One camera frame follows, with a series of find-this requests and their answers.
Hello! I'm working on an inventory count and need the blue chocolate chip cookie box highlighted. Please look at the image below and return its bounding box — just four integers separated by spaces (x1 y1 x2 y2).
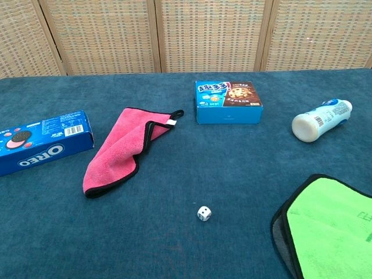
195 80 264 126

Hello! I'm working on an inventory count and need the green microfibre cloth black trim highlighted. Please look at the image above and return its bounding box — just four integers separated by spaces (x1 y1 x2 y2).
270 173 372 279

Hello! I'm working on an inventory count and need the blue felt table cover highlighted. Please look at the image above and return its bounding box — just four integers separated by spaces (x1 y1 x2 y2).
0 68 372 279

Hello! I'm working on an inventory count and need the woven bamboo folding screen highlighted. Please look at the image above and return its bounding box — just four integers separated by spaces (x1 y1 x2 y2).
0 0 372 79

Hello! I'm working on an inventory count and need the pink microfibre cloth black trim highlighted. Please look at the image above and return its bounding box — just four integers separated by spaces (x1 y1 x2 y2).
82 107 185 199

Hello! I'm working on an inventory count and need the white bottle with blue label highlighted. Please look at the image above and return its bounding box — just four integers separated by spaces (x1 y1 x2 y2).
291 98 353 143

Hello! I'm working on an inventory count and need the small white die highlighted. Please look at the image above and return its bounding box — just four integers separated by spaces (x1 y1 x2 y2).
197 206 212 223

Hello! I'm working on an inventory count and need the blue Oreo cookie box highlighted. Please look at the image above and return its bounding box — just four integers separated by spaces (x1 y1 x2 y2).
0 109 95 177

